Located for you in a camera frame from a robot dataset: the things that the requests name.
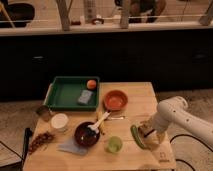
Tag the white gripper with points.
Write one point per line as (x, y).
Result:
(146, 129)

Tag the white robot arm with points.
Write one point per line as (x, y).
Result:
(174, 110)

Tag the red orange bowl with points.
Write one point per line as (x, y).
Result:
(115, 100)

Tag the dark maroon bowl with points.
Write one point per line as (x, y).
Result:
(84, 136)

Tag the green cucumber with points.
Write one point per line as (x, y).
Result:
(134, 132)

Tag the light green cup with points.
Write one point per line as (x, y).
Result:
(114, 144)

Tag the small metal utensil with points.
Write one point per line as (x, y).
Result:
(116, 118)

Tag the yellow banana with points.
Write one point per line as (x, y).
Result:
(101, 126)

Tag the white plastic spoon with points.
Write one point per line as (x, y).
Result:
(94, 127)

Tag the blue grey sponge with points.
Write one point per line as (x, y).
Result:
(85, 97)

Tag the orange fruit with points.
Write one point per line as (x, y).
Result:
(91, 84)

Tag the grey blue cloth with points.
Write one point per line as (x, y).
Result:
(71, 146)

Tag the white round container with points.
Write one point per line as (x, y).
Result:
(59, 122)

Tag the green plastic tray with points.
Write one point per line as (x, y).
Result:
(65, 91)

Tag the bunch of dark grapes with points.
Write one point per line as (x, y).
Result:
(39, 140)

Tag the small metal cup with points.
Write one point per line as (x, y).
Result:
(44, 113)

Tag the black chair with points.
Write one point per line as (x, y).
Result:
(20, 13)

